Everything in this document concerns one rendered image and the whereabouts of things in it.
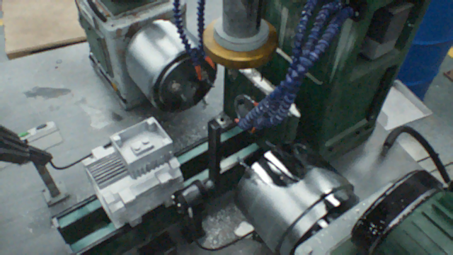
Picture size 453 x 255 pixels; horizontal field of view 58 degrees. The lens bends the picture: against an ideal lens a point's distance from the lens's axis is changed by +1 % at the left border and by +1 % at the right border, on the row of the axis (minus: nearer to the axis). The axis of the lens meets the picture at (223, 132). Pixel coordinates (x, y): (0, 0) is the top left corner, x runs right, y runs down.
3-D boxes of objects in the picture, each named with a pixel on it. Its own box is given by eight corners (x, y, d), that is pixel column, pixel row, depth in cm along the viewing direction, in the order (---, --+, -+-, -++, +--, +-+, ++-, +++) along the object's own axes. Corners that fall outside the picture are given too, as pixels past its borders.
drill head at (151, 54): (171, 47, 160) (165, -11, 141) (225, 102, 141) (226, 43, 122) (112, 71, 150) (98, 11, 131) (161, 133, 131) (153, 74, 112)
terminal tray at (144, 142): (155, 134, 110) (152, 115, 105) (175, 159, 105) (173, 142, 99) (114, 154, 106) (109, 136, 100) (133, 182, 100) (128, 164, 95)
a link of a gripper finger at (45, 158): (27, 146, 89) (29, 148, 88) (52, 155, 95) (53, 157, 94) (18, 155, 89) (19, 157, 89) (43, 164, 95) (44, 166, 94)
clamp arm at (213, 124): (216, 179, 110) (216, 115, 91) (222, 187, 109) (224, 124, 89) (205, 185, 109) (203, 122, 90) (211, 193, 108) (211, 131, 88)
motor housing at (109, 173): (153, 157, 124) (146, 115, 110) (187, 202, 114) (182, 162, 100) (92, 189, 117) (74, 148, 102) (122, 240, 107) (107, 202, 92)
